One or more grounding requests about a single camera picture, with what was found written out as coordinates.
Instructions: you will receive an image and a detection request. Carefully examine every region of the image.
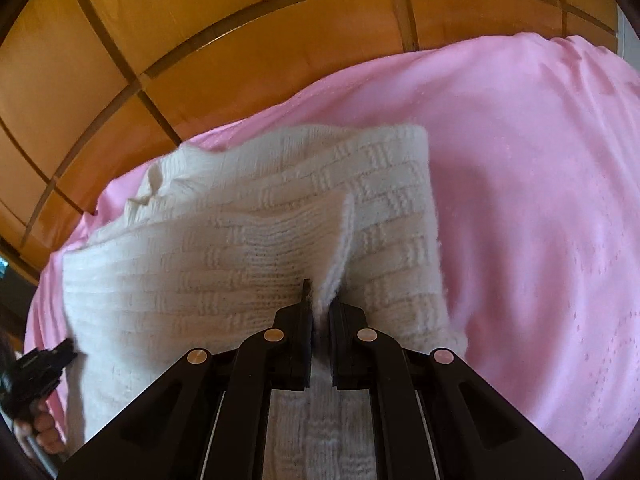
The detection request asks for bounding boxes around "white knitted sweater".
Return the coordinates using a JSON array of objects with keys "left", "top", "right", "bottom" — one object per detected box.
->
[{"left": 62, "top": 124, "right": 469, "bottom": 480}]

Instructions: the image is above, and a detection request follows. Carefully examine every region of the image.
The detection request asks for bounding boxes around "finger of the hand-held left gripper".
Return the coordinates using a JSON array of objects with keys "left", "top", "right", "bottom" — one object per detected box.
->
[{"left": 27, "top": 338, "right": 79, "bottom": 377}]

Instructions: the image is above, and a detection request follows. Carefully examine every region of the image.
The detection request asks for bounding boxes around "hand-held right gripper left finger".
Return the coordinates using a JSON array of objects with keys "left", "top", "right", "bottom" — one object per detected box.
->
[{"left": 57, "top": 280, "right": 314, "bottom": 480}]

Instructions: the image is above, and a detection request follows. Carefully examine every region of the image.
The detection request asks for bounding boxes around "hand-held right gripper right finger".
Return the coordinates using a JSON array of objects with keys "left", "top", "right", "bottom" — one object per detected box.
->
[{"left": 327, "top": 293, "right": 584, "bottom": 480}]

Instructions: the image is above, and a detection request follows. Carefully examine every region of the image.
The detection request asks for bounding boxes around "person's left hand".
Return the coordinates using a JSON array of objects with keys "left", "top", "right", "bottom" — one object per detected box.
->
[{"left": 14, "top": 399, "right": 67, "bottom": 456}]

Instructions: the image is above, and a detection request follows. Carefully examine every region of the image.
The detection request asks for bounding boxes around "wooden wardrobe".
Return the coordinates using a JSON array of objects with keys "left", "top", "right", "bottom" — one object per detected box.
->
[{"left": 0, "top": 0, "right": 622, "bottom": 283}]

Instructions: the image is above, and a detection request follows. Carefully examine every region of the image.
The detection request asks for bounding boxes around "pink blanket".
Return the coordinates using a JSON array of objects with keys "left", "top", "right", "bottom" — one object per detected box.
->
[{"left": 22, "top": 32, "right": 640, "bottom": 480}]

